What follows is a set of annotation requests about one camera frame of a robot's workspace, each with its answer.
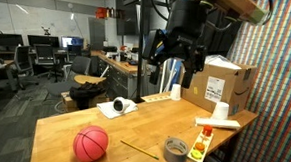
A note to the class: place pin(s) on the lit computer screen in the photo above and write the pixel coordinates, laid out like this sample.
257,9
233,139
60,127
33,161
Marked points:
68,41

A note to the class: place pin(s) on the wide black monitor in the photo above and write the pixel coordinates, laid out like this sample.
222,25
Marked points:
1,39

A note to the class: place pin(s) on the white mug with dark inside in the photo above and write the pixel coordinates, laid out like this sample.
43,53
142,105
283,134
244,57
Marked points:
120,105

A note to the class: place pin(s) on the multicolour patterned backdrop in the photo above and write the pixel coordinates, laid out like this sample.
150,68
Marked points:
279,84

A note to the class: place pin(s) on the grey chair with wooden tablet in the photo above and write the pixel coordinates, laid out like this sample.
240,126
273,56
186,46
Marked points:
79,66

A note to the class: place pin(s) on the black blue wrist camera mount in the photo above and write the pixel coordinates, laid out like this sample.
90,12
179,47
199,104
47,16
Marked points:
153,47

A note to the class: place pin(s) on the grey duct tape roll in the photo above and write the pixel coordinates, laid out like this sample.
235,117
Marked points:
171,156

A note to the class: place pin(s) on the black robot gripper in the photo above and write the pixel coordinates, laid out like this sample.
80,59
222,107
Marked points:
187,52

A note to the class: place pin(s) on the red storage box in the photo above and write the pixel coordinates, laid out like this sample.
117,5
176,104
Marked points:
101,13

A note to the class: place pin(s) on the brown cardboard shipping box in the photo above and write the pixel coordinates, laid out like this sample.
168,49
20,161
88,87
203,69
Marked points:
226,86

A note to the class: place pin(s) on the red rubber basketball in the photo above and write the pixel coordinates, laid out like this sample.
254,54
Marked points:
89,145

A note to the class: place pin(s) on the black vertical pole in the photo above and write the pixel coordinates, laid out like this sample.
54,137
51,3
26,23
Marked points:
140,58

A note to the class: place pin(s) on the wooden stacking toy board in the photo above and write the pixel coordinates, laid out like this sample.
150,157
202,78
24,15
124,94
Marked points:
204,144

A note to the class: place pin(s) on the wide white paper cup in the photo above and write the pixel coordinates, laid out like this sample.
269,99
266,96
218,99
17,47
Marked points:
220,111

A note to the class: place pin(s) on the wooden top drawer workbench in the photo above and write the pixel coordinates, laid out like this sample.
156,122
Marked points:
118,75

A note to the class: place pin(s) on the black mesh office chair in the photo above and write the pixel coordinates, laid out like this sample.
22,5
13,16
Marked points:
22,62

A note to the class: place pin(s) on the light wooden strip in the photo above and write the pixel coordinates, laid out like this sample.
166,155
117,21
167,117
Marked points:
156,97

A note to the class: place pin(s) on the wooden beam with green end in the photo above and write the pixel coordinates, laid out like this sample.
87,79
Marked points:
234,1

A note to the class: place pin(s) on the white plastic sheet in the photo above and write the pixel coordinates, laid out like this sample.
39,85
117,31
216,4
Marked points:
219,62

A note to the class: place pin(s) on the slim white paper cup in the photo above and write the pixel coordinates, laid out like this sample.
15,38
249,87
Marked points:
175,92

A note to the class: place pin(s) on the black bag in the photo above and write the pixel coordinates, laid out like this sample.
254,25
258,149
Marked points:
86,92

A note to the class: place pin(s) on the white folded cloth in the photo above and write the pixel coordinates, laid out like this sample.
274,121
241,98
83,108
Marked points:
105,110

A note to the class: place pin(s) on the yellow pencil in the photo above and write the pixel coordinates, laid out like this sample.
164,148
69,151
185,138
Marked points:
139,149

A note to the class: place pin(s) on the small wooden crate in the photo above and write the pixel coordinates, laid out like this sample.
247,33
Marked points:
67,101

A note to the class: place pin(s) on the black wall screen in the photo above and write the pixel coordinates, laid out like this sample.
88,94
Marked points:
127,15

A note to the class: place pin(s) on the flat white block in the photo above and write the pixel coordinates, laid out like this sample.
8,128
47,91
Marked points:
218,123

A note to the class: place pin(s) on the red toy cylinder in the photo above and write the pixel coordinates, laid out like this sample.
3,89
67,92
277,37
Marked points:
207,130

